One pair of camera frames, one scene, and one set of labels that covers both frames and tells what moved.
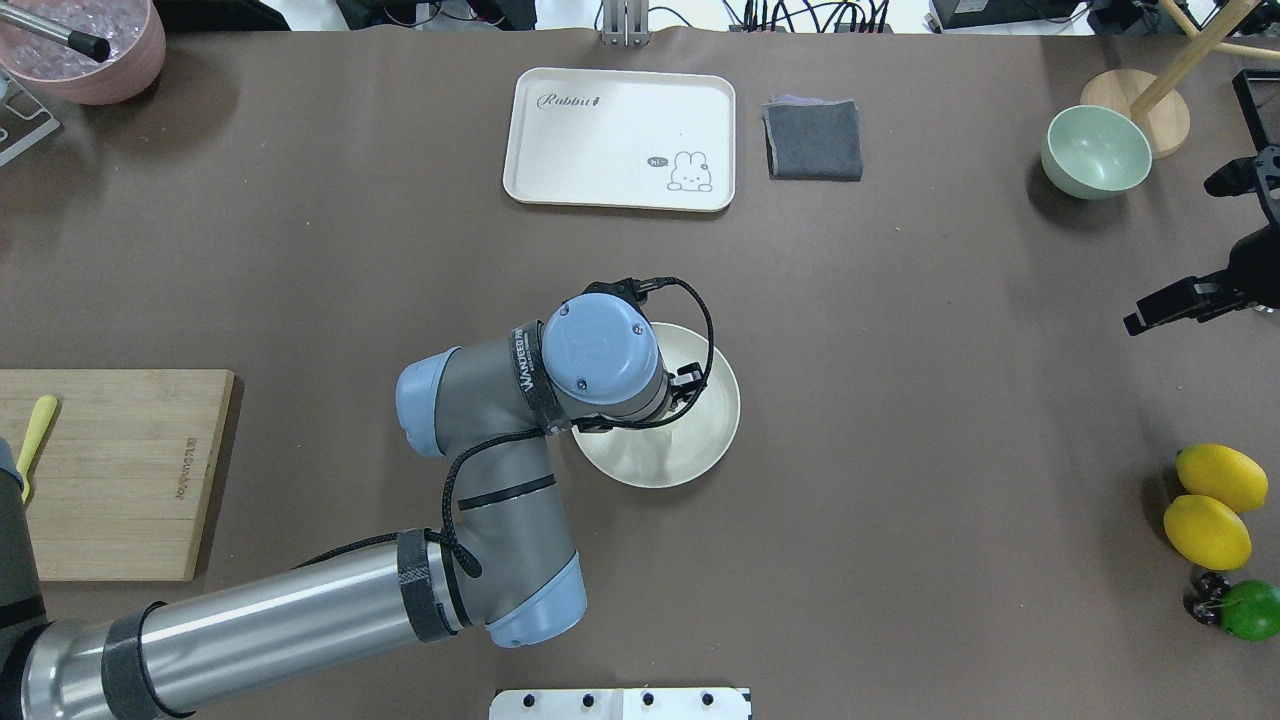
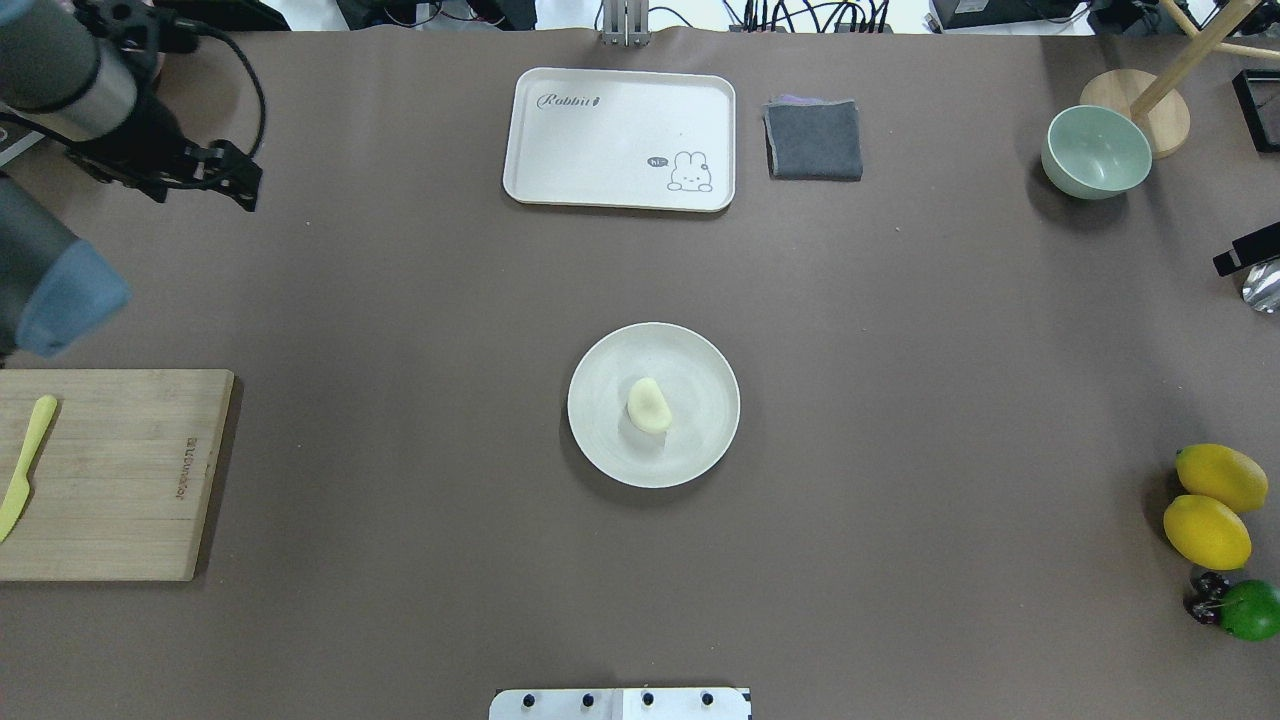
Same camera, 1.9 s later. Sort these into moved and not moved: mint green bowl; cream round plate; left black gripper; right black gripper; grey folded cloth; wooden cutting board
Moved: left black gripper; right black gripper
Not moved: cream round plate; wooden cutting board; mint green bowl; grey folded cloth
